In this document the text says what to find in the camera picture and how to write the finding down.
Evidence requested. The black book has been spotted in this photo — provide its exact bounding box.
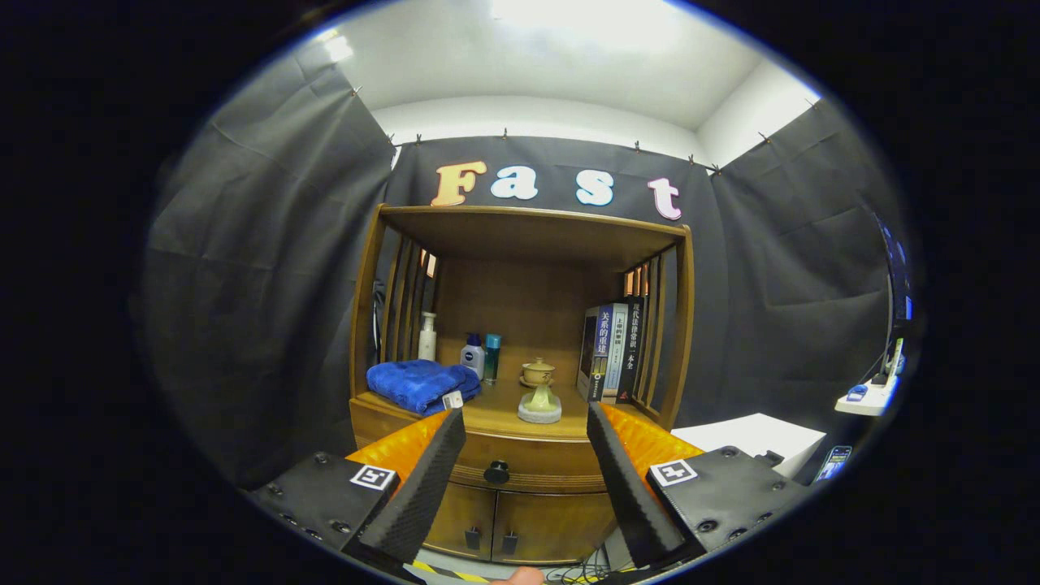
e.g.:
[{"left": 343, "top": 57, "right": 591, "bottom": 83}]
[{"left": 619, "top": 297, "right": 647, "bottom": 405}]

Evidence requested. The dark blue book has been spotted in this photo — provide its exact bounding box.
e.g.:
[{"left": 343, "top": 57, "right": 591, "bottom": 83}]
[{"left": 576, "top": 304, "right": 612, "bottom": 403}]

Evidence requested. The wooden countertop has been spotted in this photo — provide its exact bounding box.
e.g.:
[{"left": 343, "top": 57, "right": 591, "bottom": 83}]
[{"left": 351, "top": 378, "right": 651, "bottom": 444}]

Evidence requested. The wooden cabinet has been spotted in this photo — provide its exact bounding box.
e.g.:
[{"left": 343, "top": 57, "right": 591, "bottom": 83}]
[{"left": 348, "top": 203, "right": 696, "bottom": 568}]

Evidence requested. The white side cabinet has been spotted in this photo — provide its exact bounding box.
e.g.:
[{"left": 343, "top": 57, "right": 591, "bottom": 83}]
[{"left": 670, "top": 413, "right": 828, "bottom": 479}]

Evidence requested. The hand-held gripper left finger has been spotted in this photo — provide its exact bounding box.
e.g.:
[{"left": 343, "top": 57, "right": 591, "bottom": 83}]
[{"left": 244, "top": 406, "right": 468, "bottom": 570}]

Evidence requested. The pale green scrub brush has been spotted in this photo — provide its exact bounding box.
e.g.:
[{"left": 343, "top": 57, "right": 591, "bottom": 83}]
[{"left": 518, "top": 382, "right": 563, "bottom": 425}]

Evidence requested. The wooden cabinet door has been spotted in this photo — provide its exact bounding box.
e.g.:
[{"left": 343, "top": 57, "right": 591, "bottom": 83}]
[
  {"left": 424, "top": 481, "right": 498, "bottom": 561},
  {"left": 492, "top": 490, "right": 620, "bottom": 566}
]

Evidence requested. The smartphone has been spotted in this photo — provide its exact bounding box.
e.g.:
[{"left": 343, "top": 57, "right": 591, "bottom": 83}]
[{"left": 812, "top": 444, "right": 854, "bottom": 484}]

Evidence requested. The dark monitor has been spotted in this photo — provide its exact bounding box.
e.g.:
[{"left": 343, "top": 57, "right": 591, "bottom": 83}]
[{"left": 871, "top": 211, "right": 915, "bottom": 326}]

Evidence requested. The light grey book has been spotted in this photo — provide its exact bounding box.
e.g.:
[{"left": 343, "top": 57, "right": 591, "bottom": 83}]
[{"left": 605, "top": 302, "right": 628, "bottom": 401}]

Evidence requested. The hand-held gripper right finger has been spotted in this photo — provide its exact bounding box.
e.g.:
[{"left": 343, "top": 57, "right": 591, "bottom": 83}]
[{"left": 585, "top": 401, "right": 813, "bottom": 570}]

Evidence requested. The blue folded towel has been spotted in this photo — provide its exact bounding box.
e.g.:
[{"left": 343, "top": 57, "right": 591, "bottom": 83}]
[{"left": 366, "top": 359, "right": 483, "bottom": 417}]

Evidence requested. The white bottle with blue cap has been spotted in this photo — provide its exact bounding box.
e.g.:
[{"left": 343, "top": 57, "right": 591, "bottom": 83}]
[{"left": 460, "top": 332, "right": 487, "bottom": 379}]

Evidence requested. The white side shelf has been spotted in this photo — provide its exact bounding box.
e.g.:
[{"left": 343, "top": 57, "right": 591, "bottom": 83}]
[{"left": 834, "top": 337, "right": 904, "bottom": 417}]

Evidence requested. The wooden drawer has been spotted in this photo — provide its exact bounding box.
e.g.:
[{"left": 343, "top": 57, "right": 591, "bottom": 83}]
[{"left": 349, "top": 402, "right": 626, "bottom": 496}]

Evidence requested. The tangle of cables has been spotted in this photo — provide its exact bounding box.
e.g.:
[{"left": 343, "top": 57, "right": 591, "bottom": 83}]
[{"left": 544, "top": 552, "right": 626, "bottom": 584}]

